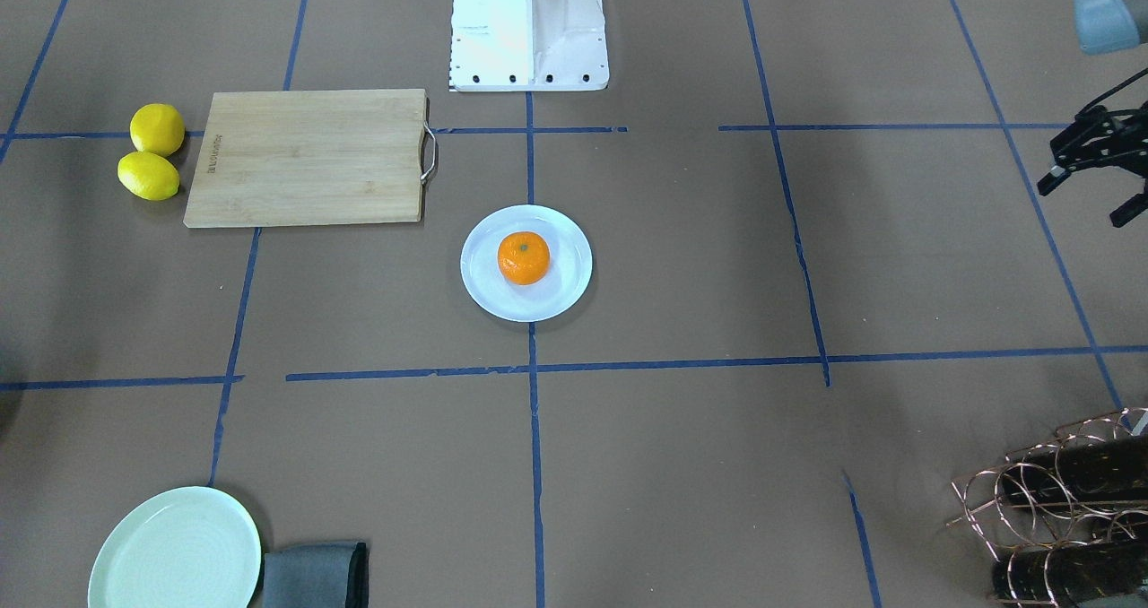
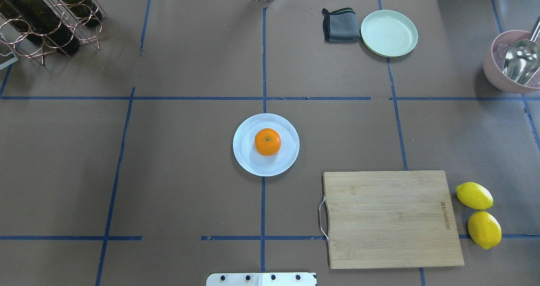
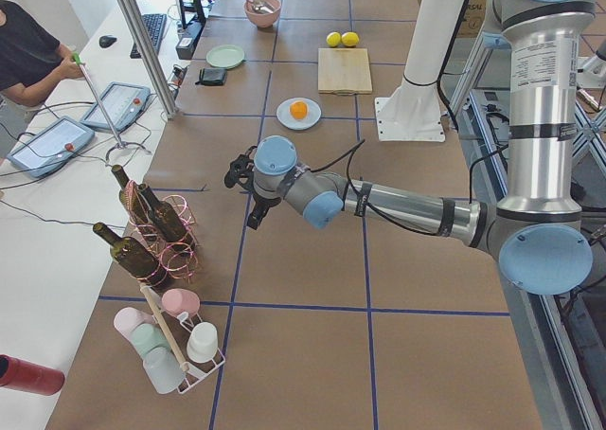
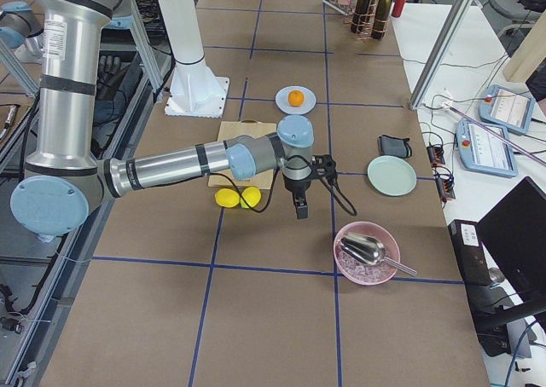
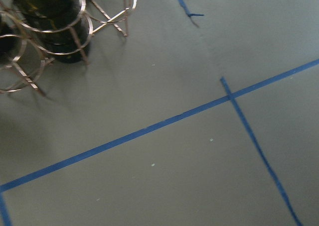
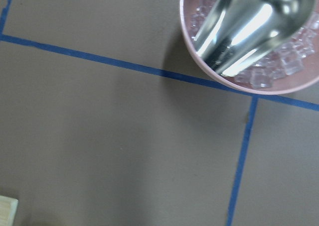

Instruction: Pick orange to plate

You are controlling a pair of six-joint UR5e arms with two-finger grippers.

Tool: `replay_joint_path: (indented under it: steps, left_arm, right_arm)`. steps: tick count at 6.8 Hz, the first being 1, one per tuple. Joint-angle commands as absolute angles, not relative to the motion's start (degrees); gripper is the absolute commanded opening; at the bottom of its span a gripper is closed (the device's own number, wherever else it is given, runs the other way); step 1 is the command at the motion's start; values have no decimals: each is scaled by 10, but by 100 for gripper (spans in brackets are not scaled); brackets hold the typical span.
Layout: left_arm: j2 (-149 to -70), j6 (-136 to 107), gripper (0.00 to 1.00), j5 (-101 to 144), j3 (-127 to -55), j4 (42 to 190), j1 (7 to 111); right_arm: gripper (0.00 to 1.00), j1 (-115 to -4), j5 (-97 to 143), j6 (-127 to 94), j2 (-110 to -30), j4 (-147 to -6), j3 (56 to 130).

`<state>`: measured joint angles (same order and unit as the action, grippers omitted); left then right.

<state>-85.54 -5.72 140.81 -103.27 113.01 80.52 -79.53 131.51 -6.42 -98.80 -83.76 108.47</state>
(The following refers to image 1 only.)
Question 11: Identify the copper wire bottle rack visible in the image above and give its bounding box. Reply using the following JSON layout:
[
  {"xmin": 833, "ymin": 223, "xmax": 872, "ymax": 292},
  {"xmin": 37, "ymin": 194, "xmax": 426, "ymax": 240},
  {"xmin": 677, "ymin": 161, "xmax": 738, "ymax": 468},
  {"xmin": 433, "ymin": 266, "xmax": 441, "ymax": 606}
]
[{"xmin": 951, "ymin": 407, "xmax": 1147, "ymax": 607}]

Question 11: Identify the yellow lemon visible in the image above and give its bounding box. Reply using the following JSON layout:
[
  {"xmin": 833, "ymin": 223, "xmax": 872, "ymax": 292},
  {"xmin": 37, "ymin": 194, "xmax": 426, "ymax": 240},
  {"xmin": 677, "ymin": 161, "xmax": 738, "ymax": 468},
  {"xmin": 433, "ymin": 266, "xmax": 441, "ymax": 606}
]
[
  {"xmin": 117, "ymin": 151, "xmax": 180, "ymax": 201},
  {"xmin": 127, "ymin": 104, "xmax": 186, "ymax": 158}
]

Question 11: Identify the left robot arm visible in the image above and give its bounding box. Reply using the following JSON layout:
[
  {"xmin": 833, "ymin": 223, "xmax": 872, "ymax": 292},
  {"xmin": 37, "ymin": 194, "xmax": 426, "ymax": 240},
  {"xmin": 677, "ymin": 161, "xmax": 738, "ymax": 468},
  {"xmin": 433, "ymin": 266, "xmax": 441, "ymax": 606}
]
[{"xmin": 1037, "ymin": 0, "xmax": 1147, "ymax": 196}]

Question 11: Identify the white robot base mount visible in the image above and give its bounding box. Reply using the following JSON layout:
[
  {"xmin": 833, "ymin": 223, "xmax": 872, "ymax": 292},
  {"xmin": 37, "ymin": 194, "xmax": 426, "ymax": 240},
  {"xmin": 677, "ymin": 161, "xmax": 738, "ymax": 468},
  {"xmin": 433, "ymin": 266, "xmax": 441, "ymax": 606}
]
[{"xmin": 448, "ymin": 0, "xmax": 611, "ymax": 92}]

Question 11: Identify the grey folded cloth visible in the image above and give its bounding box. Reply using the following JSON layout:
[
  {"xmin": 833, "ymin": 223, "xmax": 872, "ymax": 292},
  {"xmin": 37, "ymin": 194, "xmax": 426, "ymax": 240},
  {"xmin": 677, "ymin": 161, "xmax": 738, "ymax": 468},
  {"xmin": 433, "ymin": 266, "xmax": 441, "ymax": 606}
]
[{"xmin": 262, "ymin": 540, "xmax": 370, "ymax": 607}]

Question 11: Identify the bamboo cutting board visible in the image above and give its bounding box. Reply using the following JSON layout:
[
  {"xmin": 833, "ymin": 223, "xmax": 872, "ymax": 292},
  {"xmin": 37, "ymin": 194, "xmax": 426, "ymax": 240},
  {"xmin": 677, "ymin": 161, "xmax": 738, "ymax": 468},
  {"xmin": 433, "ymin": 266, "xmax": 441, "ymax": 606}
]
[{"xmin": 184, "ymin": 89, "xmax": 439, "ymax": 229}]

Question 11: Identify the upper yellow lemon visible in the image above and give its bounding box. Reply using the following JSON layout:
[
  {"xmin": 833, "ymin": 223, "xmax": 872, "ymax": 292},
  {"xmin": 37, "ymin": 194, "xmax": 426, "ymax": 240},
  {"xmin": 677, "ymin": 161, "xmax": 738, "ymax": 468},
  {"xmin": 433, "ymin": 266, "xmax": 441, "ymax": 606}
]
[{"xmin": 117, "ymin": 151, "xmax": 180, "ymax": 201}]

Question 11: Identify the light blue plate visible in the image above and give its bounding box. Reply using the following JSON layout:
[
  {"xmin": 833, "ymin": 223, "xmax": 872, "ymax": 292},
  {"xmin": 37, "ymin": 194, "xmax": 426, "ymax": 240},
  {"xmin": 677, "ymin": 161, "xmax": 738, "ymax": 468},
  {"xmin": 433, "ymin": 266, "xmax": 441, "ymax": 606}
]
[{"xmin": 459, "ymin": 204, "xmax": 594, "ymax": 324}]

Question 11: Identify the light green plate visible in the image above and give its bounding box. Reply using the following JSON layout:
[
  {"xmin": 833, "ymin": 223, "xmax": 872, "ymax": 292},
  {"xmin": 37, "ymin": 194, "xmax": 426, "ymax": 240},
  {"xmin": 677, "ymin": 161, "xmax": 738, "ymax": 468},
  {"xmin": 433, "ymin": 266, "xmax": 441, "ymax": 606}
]
[{"xmin": 87, "ymin": 486, "xmax": 263, "ymax": 607}]

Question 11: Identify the dark green wine bottle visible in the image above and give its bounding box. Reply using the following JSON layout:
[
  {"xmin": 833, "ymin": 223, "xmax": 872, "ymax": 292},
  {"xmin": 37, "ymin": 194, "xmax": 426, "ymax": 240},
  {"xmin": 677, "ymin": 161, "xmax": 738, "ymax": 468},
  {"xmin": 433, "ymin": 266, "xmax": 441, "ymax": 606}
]
[{"xmin": 1000, "ymin": 435, "xmax": 1147, "ymax": 508}]

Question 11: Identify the orange fruit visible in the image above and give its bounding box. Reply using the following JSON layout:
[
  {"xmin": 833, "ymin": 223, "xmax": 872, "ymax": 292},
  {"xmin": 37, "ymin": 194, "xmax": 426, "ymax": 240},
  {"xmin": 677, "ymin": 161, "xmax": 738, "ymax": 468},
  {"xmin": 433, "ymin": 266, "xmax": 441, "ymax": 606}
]
[{"xmin": 496, "ymin": 231, "xmax": 551, "ymax": 286}]

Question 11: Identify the lower yellow lemon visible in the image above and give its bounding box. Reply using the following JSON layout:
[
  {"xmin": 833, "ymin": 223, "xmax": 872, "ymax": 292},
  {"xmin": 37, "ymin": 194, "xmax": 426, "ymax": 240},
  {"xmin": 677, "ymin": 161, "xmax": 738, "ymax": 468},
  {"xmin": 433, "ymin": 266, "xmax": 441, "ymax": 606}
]
[{"xmin": 127, "ymin": 104, "xmax": 186, "ymax": 158}]

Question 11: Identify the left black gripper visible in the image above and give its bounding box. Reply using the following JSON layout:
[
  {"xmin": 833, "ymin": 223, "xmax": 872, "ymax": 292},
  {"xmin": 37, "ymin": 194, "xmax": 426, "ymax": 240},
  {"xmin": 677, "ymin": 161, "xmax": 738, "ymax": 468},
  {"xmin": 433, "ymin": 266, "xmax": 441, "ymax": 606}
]
[{"xmin": 1038, "ymin": 106, "xmax": 1148, "ymax": 229}]

